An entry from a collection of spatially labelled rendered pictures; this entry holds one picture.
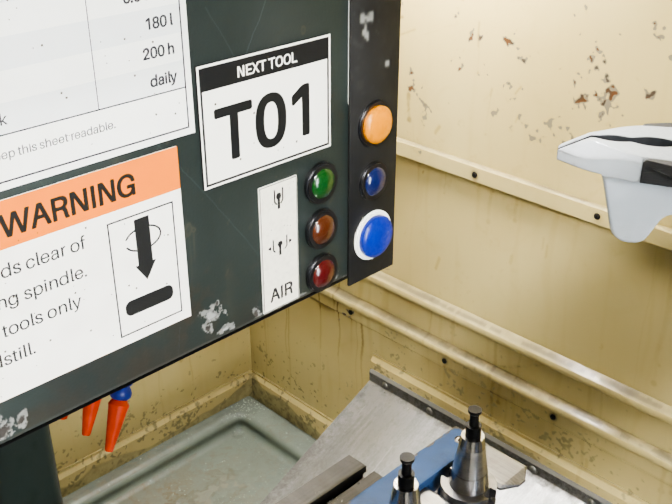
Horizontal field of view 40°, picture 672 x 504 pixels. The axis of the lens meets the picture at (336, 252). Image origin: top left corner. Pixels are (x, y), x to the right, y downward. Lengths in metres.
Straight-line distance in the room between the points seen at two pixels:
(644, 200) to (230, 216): 0.24
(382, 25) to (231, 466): 1.60
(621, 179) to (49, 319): 0.33
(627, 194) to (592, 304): 0.89
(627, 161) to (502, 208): 0.94
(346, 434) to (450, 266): 0.41
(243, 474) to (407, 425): 0.45
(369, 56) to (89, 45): 0.20
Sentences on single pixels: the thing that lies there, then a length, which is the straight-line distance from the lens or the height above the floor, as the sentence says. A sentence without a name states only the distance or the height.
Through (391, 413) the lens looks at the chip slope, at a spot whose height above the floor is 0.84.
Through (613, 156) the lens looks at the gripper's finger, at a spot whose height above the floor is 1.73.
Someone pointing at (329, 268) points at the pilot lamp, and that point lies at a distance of 0.60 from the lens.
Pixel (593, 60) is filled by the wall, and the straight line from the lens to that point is 1.33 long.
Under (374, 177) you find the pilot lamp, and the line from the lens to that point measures 0.61.
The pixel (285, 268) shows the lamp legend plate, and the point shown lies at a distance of 0.58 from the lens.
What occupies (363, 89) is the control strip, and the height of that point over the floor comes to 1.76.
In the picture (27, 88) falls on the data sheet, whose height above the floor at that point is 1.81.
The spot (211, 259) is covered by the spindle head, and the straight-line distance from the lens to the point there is 0.54.
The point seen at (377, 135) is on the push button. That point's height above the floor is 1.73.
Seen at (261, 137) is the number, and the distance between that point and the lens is 0.53.
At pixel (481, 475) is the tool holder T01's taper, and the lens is 1.05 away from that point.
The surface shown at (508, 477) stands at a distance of 1.11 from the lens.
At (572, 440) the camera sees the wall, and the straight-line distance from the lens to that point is 1.61.
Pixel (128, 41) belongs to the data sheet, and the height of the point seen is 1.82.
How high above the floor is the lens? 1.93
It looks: 28 degrees down
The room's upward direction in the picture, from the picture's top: straight up
